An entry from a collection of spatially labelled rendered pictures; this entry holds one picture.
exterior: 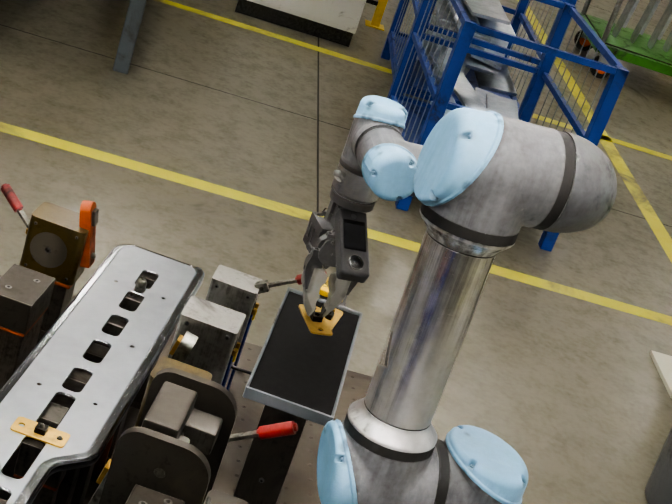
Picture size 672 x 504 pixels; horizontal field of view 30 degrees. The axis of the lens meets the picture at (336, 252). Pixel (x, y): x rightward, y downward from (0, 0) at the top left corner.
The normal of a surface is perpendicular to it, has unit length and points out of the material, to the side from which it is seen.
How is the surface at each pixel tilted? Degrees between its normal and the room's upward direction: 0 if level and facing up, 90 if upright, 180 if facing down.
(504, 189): 87
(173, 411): 0
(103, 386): 0
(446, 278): 88
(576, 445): 0
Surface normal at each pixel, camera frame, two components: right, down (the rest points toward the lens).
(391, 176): 0.16, 0.46
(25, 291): 0.31, -0.86
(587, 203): 0.39, 0.44
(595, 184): 0.58, 0.08
